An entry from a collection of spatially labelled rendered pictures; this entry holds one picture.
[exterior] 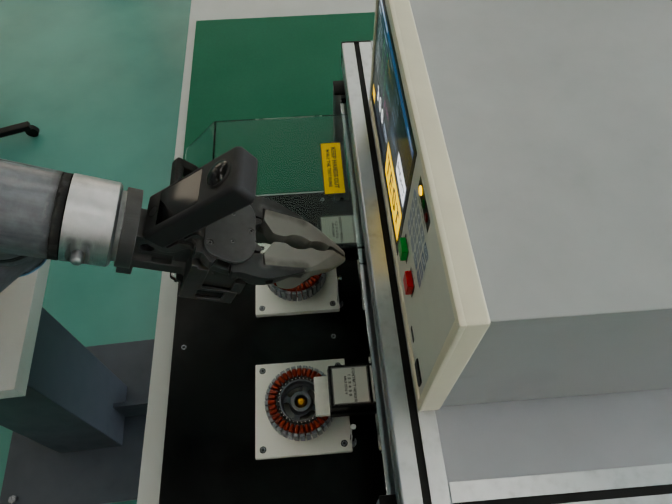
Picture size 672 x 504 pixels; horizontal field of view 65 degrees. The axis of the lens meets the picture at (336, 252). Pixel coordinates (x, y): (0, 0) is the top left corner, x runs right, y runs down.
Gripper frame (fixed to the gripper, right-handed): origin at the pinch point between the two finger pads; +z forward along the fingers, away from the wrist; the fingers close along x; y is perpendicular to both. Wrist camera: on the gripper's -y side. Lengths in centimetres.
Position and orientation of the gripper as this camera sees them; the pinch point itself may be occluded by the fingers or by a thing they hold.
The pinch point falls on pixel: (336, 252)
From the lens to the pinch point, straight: 53.1
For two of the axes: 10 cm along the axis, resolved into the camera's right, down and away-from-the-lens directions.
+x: 0.8, 8.5, -5.3
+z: 9.0, 1.7, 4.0
